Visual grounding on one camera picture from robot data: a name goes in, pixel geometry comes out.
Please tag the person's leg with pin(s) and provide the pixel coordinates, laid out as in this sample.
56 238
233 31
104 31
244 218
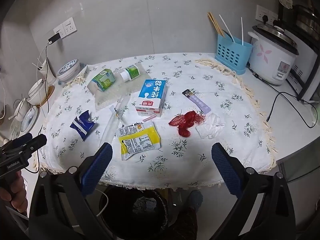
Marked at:
185 225

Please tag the white wall socket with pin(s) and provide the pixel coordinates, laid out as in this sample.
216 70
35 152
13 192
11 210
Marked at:
69 26
58 31
266 11

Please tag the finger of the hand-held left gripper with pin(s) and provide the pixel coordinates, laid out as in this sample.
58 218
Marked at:
32 143
20 139

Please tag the stack of white bowls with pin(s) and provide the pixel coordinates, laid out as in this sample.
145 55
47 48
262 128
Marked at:
37 92

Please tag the black trash bin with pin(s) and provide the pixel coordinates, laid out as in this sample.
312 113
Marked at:
120 220

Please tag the round wooden coaster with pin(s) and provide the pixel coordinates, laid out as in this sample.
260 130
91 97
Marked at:
48 96

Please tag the blue patterned bowl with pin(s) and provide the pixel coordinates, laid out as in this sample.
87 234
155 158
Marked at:
67 68

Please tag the black utensil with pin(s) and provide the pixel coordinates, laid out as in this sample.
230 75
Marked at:
227 35

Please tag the tall white cup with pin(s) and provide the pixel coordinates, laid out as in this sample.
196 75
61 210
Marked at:
48 73

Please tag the white bowl with spoon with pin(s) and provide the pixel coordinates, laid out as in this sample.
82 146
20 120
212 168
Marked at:
21 110

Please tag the clear plastic wrapper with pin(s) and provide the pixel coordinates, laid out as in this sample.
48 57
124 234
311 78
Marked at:
110 122

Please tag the white tissue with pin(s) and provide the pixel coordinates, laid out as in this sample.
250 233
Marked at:
210 127

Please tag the wooden chopstick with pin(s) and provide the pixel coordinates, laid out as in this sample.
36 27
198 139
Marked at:
217 22
214 22

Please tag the person's grey shoe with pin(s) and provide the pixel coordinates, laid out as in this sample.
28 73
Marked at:
195 198

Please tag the blue plastic utensil holder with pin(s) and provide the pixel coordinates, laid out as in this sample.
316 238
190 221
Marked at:
232 55

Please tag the black metal rack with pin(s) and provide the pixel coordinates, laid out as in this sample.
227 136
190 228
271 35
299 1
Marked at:
306 90

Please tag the red striped straw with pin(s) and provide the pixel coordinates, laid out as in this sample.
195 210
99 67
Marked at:
148 118

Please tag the white floral tablecloth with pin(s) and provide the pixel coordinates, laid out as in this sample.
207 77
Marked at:
200 100

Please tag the white bottle with green label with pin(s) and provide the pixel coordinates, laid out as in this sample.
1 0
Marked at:
131 72

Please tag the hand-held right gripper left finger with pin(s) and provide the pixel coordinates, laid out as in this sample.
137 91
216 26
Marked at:
97 170

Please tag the purple sachet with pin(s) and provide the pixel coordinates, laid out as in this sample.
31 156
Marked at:
200 103

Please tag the red mesh net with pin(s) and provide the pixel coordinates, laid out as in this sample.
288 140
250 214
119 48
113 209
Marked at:
187 120

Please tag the blue snack packet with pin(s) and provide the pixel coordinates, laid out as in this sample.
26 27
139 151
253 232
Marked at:
83 126

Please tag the black plug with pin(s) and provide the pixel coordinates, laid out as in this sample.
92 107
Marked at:
266 18

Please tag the person's left hand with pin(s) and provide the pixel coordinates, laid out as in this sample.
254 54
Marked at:
20 192

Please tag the yellow snack wrapper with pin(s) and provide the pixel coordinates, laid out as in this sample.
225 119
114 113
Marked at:
150 135

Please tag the blue striped plate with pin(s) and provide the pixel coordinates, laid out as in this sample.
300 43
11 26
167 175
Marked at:
28 120

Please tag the white plastic straw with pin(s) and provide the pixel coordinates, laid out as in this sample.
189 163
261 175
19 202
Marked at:
242 31
227 28

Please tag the white oven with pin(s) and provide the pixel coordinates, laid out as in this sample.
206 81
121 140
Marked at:
305 55

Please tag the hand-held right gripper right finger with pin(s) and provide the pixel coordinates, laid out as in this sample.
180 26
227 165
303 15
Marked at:
226 170

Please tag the small green drink carton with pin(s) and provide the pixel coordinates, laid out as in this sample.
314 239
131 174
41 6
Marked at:
105 80

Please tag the clear bubble wrap sheet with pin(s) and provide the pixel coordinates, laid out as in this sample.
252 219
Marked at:
110 97

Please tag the blue and white milk carton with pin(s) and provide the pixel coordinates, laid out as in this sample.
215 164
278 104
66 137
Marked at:
151 92

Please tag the white rice cooker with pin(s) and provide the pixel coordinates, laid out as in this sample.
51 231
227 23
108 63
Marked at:
270 55

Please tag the metal pot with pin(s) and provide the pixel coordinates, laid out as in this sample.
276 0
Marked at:
307 21

